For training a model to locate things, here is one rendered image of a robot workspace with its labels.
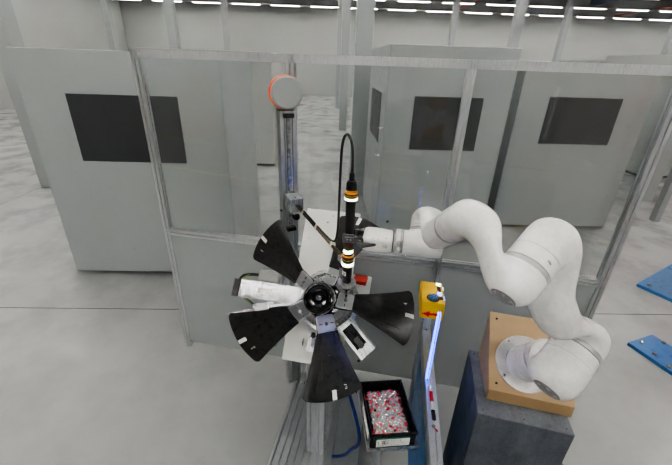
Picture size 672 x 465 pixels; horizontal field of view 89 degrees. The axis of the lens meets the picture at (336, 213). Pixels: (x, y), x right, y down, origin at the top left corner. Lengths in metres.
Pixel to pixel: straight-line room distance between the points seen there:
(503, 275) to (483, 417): 0.79
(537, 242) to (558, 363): 0.39
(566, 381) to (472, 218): 0.49
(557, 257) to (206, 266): 2.08
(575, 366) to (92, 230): 3.74
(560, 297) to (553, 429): 0.70
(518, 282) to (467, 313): 1.53
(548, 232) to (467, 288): 1.38
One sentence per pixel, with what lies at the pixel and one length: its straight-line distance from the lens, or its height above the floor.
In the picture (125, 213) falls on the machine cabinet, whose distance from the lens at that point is 3.71.
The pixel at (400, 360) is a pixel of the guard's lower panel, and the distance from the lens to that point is 2.54.
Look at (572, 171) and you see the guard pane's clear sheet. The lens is 2.02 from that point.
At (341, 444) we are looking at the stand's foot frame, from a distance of 2.32.
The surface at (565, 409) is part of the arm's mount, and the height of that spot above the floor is 0.96.
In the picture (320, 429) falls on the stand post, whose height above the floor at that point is 0.29.
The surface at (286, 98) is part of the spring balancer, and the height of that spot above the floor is 1.86.
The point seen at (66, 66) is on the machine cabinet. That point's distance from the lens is 3.56.
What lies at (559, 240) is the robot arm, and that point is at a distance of 0.83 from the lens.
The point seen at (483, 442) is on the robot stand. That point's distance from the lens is 1.57.
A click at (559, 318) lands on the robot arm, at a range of 0.94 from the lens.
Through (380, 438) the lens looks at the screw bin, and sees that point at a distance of 1.39.
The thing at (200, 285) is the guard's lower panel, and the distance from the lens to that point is 2.58.
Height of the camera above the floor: 2.02
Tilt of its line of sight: 24 degrees down
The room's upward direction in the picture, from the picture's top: 2 degrees clockwise
